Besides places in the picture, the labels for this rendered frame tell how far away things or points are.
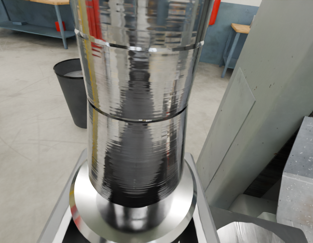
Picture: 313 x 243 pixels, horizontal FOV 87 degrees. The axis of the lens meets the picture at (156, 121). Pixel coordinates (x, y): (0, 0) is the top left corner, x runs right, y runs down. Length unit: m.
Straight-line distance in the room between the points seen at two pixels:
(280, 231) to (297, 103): 0.33
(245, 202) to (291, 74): 0.45
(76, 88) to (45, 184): 0.83
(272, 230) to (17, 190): 1.64
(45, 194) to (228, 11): 4.15
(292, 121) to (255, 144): 0.11
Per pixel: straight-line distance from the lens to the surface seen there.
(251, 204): 0.74
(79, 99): 1.74
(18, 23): 5.87
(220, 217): 0.20
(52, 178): 1.66
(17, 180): 1.77
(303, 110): 0.52
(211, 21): 4.10
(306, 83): 0.48
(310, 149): 0.55
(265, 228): 0.22
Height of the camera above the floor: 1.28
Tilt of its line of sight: 39 degrees down
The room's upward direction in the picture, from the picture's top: 7 degrees clockwise
